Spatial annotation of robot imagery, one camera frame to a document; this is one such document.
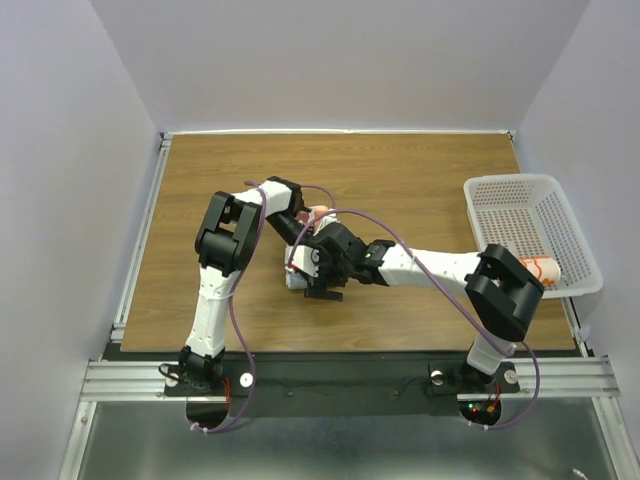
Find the lettered beige towel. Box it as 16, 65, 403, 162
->
285, 205, 334, 290

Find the orange flower towel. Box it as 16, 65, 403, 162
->
518, 255, 562, 289

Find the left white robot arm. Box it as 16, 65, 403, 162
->
159, 177, 335, 396

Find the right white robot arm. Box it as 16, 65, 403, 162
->
287, 221, 544, 390

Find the white plastic basket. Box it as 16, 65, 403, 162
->
463, 174, 603, 299

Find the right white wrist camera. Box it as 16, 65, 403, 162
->
284, 246, 319, 278

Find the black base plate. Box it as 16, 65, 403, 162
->
161, 351, 520, 427

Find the aluminium rail frame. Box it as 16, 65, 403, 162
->
60, 133, 639, 479

